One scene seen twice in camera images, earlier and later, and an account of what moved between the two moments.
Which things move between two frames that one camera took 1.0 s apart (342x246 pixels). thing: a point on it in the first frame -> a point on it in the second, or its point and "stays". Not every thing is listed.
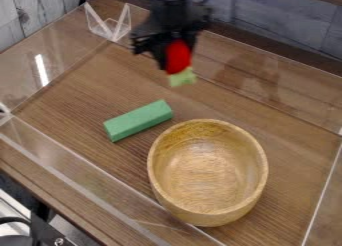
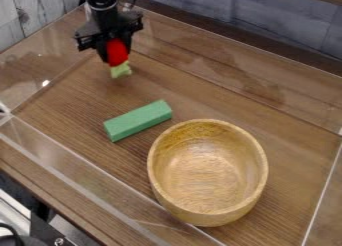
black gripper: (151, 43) -> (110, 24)
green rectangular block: (138, 120) stays
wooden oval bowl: (208, 166) stays
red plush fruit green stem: (178, 58) -> (118, 54)
